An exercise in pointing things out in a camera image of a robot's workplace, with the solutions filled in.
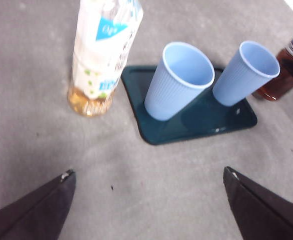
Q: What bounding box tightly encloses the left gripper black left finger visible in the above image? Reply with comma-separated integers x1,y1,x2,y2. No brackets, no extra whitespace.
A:
0,169,77,240

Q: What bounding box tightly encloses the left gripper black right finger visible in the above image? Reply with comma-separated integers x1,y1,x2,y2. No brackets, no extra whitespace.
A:
223,166,293,240

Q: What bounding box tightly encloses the dark oolong tea bottle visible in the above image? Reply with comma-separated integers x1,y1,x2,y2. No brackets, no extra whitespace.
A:
255,24,293,102

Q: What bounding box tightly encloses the jasmine oolong tea bottle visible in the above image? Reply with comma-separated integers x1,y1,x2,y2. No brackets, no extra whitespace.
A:
66,0,145,118

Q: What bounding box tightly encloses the blue ribbed plastic cup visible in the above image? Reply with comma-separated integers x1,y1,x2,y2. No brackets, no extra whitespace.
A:
143,41,216,122
212,40,281,107

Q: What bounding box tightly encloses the dark teal plastic tray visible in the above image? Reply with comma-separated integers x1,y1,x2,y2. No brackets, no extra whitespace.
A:
120,65,259,146

